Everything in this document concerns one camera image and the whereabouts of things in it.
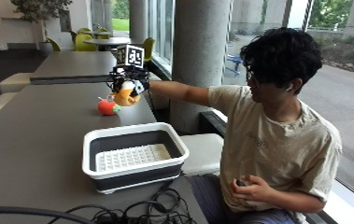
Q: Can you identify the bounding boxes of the long grey table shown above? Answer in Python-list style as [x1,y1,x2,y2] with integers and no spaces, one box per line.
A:
[28,50,161,86]

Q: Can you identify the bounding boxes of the blue outdoor chair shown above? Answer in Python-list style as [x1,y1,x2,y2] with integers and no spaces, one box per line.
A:
[225,46,245,77]

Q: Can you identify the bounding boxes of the round grey table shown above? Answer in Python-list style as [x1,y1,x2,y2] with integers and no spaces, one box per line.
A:
[84,36,134,51]
[81,30,113,39]

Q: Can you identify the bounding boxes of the slim concrete column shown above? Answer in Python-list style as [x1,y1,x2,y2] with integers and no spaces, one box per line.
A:
[128,0,152,45]

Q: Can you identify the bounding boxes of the red tomato plush toy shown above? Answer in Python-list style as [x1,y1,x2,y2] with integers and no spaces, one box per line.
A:
[97,96,122,117]

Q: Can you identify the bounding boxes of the green chair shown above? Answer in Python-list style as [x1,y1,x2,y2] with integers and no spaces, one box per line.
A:
[141,36,157,63]
[73,33,98,52]
[45,37,62,52]

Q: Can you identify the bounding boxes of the white bench seat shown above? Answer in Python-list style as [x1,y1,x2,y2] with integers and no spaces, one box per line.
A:
[0,72,34,94]
[0,91,20,121]
[178,133,226,177]

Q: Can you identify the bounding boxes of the black glasses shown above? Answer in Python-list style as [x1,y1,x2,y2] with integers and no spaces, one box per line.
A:
[244,63,262,88]

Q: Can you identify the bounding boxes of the white marker cube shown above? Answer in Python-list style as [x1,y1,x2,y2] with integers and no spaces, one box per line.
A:
[116,44,145,69]

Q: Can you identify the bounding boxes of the white grey collapsible tub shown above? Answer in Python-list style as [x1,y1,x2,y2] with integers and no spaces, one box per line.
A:
[81,121,190,195]

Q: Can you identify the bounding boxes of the tangle of black cables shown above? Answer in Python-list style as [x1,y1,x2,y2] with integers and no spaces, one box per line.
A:
[60,177,198,224]

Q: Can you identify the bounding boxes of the the person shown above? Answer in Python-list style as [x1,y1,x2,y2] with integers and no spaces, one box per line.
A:
[108,27,345,224]

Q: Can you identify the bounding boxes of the wide concrete column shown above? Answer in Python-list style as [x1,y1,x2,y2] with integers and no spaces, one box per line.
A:
[169,0,233,135]

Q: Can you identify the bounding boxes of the beige t-shirt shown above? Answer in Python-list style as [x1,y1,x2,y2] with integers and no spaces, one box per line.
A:
[206,85,345,218]

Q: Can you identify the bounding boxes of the potted tree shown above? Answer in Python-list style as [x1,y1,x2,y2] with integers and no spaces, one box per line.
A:
[9,0,73,54]

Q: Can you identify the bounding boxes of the orange white plush toy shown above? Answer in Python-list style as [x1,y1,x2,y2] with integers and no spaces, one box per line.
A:
[110,79,142,107]

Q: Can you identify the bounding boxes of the dark striped trousers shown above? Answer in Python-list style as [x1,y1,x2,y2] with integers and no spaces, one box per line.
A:
[185,174,308,224]

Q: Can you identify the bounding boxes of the thick black cable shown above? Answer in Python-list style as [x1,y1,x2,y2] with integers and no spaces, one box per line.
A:
[0,205,96,224]

